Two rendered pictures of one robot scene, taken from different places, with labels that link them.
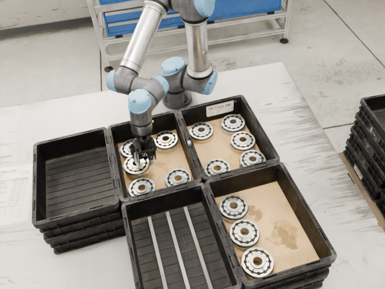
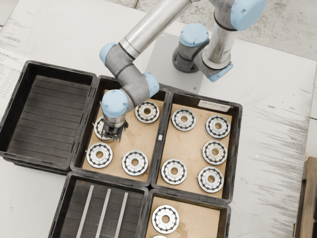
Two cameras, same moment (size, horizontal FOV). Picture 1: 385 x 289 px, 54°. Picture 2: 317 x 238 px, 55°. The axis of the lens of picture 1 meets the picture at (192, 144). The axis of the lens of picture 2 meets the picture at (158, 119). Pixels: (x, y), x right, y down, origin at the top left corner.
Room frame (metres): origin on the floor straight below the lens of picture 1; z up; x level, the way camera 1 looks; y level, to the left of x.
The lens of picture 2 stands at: (0.66, -0.06, 2.04)
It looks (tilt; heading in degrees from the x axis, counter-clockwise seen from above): 70 degrees down; 14
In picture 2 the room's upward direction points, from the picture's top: 9 degrees clockwise
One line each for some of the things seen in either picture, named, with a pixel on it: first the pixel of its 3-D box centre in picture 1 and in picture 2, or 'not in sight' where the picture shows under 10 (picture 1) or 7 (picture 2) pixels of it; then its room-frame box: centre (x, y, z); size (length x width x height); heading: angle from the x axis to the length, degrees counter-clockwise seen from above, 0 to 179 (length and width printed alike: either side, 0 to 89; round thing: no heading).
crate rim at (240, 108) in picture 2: (224, 135); (198, 144); (1.03, -0.13, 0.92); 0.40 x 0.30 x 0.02; 12
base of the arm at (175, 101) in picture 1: (176, 91); (188, 54); (1.46, 0.06, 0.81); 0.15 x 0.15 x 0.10
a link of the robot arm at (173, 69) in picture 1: (175, 73); (193, 41); (1.45, 0.05, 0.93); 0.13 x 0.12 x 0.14; 62
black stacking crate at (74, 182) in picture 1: (78, 180); (50, 116); (0.91, 0.45, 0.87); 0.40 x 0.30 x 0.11; 12
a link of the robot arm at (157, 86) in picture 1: (149, 90); (137, 86); (1.05, 0.13, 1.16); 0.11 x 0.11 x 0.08; 62
